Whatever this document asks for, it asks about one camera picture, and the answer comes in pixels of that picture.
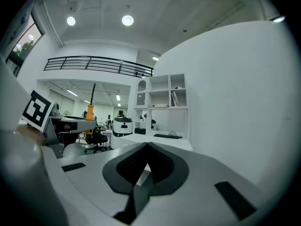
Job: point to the white shelf unit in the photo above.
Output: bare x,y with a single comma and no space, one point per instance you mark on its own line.
162,98

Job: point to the books on shelf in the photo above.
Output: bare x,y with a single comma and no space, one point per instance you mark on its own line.
174,98

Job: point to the black office chair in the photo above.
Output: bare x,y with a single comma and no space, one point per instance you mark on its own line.
97,141

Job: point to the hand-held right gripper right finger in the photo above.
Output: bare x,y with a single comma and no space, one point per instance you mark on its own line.
200,185

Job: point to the round ceiling light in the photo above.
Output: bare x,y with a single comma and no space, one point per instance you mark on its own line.
127,20
71,21

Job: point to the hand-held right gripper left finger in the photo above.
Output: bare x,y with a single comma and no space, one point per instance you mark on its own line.
94,180

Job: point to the person's left forearm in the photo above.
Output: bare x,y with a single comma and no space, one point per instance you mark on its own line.
31,134

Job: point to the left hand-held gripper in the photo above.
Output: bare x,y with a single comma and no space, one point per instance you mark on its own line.
21,173

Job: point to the small black box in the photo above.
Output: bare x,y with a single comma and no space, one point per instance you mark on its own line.
140,131

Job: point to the long strip ceiling light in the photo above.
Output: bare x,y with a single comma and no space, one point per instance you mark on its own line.
72,92
118,97

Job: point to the black balcony railing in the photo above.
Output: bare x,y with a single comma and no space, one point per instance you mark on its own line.
98,65

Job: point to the black keyboard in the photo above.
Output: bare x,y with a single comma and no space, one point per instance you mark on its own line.
166,135

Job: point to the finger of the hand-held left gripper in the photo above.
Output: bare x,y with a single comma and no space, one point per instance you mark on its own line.
82,125

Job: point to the dark framed window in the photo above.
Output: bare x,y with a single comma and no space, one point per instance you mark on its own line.
23,46

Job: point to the white robot with black top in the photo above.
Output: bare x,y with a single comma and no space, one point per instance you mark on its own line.
122,131

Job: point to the flat white box device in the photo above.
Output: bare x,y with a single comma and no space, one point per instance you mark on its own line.
158,105

